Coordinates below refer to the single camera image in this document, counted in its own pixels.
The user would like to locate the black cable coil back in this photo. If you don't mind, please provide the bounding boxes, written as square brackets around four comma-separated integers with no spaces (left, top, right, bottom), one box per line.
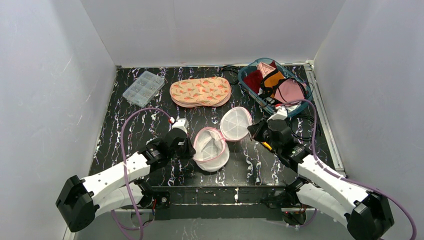
[219,65,241,86]

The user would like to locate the clear plastic compartment box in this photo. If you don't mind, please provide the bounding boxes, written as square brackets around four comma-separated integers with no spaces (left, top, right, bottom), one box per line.
[123,71,165,108]

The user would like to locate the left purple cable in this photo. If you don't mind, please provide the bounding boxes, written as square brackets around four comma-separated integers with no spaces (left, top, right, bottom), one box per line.
[110,107,175,240]

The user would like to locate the teal plastic basin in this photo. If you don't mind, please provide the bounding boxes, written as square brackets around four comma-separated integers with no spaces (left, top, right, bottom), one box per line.
[237,57,313,115]

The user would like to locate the pink black bra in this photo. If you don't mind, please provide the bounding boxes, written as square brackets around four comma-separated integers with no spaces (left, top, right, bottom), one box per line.
[273,78,308,106]

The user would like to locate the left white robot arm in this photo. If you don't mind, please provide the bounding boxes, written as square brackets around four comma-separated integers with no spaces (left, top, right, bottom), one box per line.
[55,118,196,233]

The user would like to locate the white bra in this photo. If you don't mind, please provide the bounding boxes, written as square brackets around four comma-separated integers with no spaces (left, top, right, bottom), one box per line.
[265,99,301,113]

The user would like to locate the dark red cloth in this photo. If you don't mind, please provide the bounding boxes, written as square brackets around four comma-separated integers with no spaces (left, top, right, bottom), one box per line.
[244,60,277,95]

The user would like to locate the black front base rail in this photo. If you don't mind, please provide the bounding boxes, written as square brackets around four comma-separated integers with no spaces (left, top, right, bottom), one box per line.
[131,185,316,225]

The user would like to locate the floral mesh laundry bag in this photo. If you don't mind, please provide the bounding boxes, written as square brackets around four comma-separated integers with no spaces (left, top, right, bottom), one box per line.
[169,76,232,108]

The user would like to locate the pink bra in basin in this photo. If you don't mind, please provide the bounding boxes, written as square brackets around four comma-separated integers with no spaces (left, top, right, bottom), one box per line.
[256,62,276,78]

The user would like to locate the black cable coil right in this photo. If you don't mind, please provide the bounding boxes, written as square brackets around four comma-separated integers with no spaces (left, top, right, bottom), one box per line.
[289,113,322,143]

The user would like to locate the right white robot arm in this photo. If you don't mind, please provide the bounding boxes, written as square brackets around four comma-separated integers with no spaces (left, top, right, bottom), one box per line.
[247,113,395,240]

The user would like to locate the yellow handled screwdriver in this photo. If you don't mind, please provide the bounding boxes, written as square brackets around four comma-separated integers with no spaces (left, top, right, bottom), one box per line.
[261,142,273,151]

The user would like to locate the black cable coil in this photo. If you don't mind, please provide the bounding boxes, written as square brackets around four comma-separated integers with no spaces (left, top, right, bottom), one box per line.
[219,65,241,86]
[289,113,322,143]

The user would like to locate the orange black bra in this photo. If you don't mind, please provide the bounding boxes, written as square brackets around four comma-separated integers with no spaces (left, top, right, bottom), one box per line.
[258,69,286,101]

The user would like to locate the white round mesh laundry bag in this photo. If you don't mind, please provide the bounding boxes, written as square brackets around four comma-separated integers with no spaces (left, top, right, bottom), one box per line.
[193,106,252,172]

